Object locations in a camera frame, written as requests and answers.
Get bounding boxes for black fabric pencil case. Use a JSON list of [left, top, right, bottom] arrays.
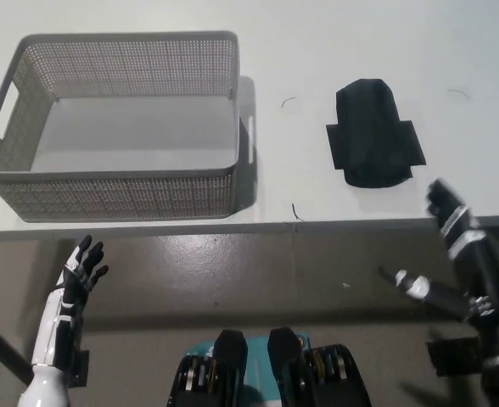
[[334, 77, 412, 190]]

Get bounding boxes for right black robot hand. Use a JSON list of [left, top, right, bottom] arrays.
[[378, 178, 499, 365]]

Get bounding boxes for black tape cross marker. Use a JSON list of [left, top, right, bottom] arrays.
[[325, 120, 429, 180]]

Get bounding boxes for black teal robot body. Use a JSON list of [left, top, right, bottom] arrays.
[[165, 326, 372, 407]]

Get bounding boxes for grey perforated plastic basket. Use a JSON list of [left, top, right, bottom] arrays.
[[0, 29, 257, 224]]

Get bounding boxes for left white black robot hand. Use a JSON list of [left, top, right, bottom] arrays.
[[29, 234, 110, 370]]

